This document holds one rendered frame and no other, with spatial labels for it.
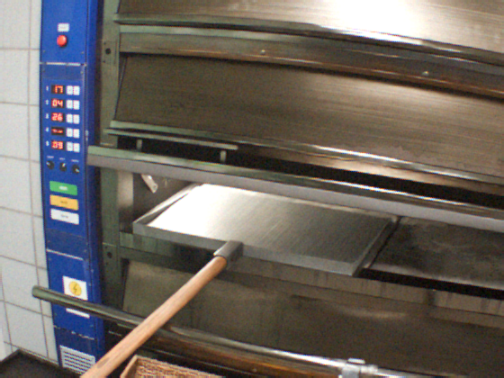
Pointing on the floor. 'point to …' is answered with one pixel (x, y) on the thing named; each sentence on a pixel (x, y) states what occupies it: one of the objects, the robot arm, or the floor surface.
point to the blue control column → (76, 244)
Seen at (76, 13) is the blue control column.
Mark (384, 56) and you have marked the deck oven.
